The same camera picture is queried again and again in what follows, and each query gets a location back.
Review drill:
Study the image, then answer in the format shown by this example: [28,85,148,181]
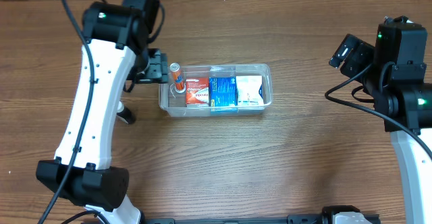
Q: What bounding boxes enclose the orange tube white caps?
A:
[169,63,186,93]

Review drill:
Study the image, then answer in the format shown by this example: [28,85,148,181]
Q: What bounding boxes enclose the red medicine box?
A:
[186,78,209,107]

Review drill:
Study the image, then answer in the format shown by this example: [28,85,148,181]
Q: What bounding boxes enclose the clear plastic container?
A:
[159,63,273,117]

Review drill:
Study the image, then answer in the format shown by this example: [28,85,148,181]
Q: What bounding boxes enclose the black bottle white cap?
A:
[117,102,136,124]

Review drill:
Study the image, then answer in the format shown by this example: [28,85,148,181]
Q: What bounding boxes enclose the blue medicine box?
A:
[209,77,237,111]

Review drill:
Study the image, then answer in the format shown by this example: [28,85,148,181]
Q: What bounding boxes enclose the white medicine box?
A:
[236,76,264,107]

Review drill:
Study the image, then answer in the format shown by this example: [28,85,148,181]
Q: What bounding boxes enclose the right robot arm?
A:
[325,16,431,223]

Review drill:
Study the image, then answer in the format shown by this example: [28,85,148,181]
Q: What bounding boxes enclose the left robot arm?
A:
[36,0,168,223]

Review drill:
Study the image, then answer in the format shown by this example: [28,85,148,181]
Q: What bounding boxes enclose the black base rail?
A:
[144,205,381,224]

